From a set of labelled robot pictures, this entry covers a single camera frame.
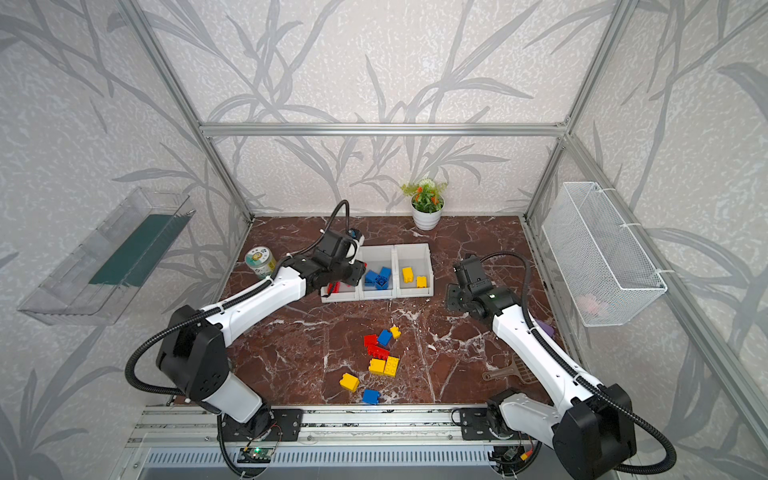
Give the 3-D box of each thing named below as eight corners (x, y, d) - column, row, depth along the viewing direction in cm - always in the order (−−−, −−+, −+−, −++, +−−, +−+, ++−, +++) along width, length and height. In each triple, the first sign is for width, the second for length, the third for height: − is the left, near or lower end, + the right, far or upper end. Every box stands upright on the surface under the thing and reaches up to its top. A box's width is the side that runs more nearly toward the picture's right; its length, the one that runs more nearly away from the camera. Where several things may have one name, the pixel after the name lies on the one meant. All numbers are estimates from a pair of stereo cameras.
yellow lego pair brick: (369, 372, 84) (368, 369, 82) (373, 356, 87) (372, 352, 85) (396, 377, 83) (396, 374, 81) (399, 361, 86) (399, 357, 84)
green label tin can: (251, 279, 104) (241, 265, 97) (258, 261, 109) (249, 246, 102) (274, 279, 104) (265, 265, 97) (280, 261, 109) (272, 246, 102)
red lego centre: (378, 365, 85) (377, 362, 83) (360, 344, 89) (359, 340, 87) (390, 355, 87) (389, 351, 85) (372, 334, 91) (371, 330, 89)
